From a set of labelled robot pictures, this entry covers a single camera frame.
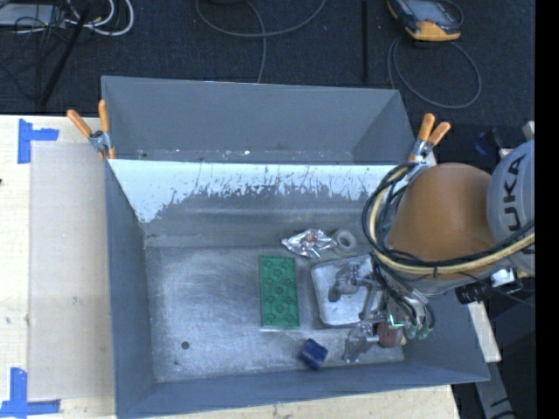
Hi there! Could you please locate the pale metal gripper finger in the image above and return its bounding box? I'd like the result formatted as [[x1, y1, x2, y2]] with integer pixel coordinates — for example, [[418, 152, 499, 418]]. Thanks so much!
[[341, 324, 380, 364], [327, 263, 376, 303]]

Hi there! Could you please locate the small blue block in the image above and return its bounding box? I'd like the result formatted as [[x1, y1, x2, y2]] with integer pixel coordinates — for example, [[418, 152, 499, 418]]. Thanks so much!
[[299, 337, 329, 371]]

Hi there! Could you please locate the grey metal bin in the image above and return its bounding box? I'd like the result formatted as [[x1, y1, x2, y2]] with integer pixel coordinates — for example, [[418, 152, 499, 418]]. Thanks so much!
[[100, 75, 491, 419]]

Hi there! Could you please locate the black cylinder on white bracket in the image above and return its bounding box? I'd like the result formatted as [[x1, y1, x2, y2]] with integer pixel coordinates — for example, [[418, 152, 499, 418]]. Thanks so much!
[[454, 267, 517, 306]]

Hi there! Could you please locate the pale wood flat board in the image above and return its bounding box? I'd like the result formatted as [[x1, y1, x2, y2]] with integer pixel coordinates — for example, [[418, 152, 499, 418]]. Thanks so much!
[[26, 140, 115, 403]]

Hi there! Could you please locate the dark green flat block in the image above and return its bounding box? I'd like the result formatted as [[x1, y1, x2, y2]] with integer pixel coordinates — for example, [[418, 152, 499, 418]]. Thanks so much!
[[258, 255, 301, 330]]

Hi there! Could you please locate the crumpled silver foil packet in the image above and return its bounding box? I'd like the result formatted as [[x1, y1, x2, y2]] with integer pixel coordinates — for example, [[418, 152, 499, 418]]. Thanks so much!
[[280, 228, 338, 259]]

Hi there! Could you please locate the clear tape roll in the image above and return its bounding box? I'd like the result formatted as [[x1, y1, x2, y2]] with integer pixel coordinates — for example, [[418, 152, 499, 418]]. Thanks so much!
[[332, 229, 358, 253]]

